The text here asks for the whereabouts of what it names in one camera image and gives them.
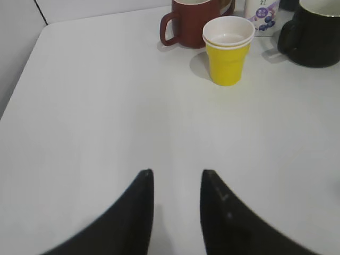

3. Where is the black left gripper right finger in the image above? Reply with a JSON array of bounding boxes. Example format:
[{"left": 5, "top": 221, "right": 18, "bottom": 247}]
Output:
[{"left": 200, "top": 169, "right": 332, "bottom": 254}]

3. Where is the yellow paper cup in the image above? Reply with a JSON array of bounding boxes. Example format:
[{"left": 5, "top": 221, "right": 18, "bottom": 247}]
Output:
[{"left": 202, "top": 16, "right": 256, "bottom": 86}]

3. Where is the black mug front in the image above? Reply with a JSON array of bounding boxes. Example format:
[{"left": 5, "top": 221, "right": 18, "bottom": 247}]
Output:
[{"left": 277, "top": 0, "right": 339, "bottom": 67}]

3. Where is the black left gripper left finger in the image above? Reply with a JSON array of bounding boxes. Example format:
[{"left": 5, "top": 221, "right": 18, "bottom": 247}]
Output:
[{"left": 46, "top": 169, "right": 154, "bottom": 254}]

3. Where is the white yogurt drink bottle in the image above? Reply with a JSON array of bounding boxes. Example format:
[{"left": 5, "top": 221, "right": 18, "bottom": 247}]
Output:
[{"left": 244, "top": 0, "right": 280, "bottom": 32}]

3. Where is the red ceramic mug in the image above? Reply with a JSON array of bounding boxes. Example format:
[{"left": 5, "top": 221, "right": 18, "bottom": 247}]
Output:
[{"left": 159, "top": 0, "right": 235, "bottom": 48}]

